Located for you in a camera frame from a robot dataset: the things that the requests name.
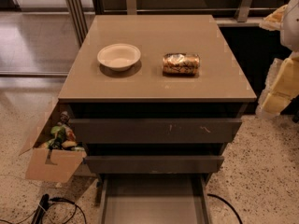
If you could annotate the grey middle drawer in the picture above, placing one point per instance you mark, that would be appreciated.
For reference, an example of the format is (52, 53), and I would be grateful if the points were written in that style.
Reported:
(154, 164)

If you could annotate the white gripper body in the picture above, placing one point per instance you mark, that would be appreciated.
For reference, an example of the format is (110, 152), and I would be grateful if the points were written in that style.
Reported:
(291, 25)

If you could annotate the cardboard box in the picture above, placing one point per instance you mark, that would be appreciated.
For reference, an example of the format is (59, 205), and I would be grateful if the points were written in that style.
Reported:
(51, 165)

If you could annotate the black power strip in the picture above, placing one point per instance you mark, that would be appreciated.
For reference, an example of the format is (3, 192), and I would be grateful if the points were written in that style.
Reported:
(42, 208)

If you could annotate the white paper bowl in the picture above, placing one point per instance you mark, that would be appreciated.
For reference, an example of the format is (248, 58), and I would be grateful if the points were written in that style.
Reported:
(119, 57)

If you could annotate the metal railing frame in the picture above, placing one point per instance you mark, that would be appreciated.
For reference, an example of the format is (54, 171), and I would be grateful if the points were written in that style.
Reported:
(227, 12)

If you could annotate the orange soda can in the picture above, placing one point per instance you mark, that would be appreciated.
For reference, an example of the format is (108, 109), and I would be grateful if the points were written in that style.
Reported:
(181, 63)

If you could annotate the grey drawer cabinet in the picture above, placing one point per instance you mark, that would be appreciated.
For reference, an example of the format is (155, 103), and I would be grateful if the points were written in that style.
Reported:
(219, 90)

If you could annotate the grey top drawer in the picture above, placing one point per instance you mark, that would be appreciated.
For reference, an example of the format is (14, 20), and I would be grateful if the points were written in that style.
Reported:
(155, 131)

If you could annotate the grey open bottom drawer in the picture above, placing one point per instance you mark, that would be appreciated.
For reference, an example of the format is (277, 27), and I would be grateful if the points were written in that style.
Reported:
(154, 199)

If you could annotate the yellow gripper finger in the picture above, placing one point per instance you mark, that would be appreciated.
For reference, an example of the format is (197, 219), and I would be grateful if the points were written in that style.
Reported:
(281, 86)
(273, 21)

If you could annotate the snack items in box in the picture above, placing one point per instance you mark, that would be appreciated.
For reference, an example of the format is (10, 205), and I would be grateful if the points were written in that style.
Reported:
(63, 137)

